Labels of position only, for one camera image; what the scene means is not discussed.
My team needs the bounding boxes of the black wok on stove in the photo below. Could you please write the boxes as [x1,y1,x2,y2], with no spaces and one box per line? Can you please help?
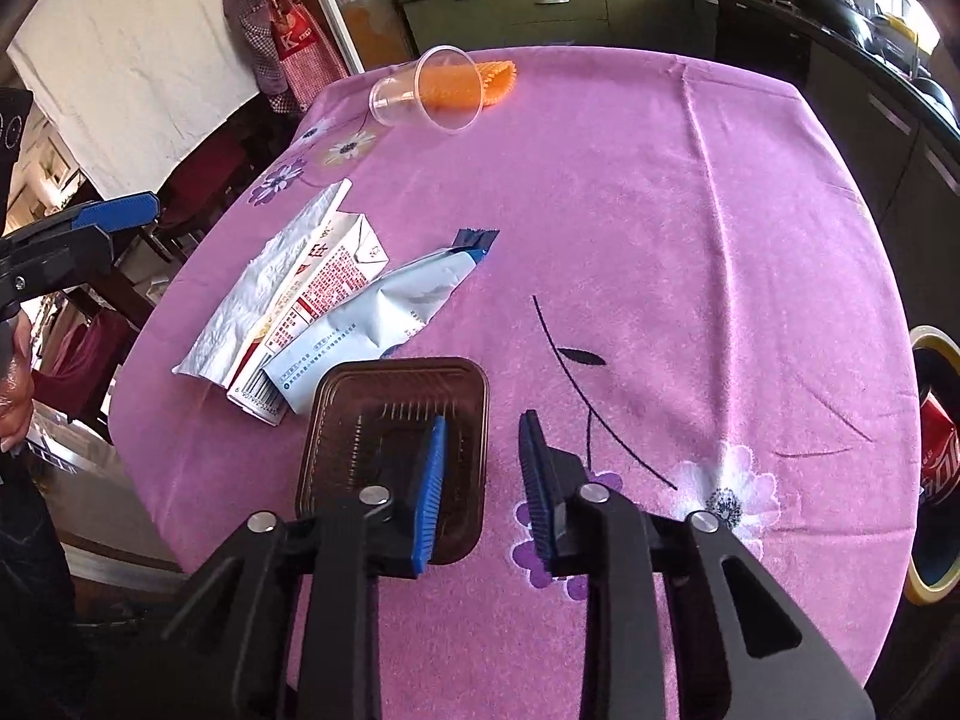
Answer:
[791,0,874,46]

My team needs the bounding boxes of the red crushed soda can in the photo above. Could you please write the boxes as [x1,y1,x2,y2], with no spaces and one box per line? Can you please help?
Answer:
[919,394,960,507]

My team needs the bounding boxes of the red white paper carton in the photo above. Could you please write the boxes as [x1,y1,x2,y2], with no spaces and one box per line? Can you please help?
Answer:
[172,179,389,426]

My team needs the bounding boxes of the person left hand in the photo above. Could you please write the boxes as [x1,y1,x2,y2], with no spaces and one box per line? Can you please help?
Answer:
[0,310,34,452]

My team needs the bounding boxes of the blue white sachet wrapper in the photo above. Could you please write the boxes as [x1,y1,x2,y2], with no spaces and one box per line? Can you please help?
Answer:
[265,229,498,416]

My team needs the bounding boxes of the orange textured sponge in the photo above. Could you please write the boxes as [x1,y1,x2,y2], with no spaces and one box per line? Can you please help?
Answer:
[420,60,517,112]

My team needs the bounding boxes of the green kitchen cabinets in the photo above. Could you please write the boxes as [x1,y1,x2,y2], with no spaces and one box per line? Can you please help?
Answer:
[397,0,958,335]

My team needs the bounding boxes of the yellow-rimmed dark trash bin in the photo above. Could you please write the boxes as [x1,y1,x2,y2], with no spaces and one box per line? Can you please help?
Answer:
[905,325,958,606]

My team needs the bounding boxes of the brown plastic tray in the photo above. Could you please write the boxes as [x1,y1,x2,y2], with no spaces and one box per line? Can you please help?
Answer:
[295,358,488,566]

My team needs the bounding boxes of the pink floral tablecloth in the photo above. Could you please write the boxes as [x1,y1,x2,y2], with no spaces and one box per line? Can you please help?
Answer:
[109,47,919,718]

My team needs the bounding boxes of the red checked hanging apron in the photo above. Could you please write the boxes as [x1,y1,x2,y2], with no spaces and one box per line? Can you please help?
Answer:
[223,0,347,115]

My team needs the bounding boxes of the clear plastic cup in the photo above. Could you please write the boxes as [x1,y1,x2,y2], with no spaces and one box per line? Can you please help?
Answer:
[368,46,485,133]

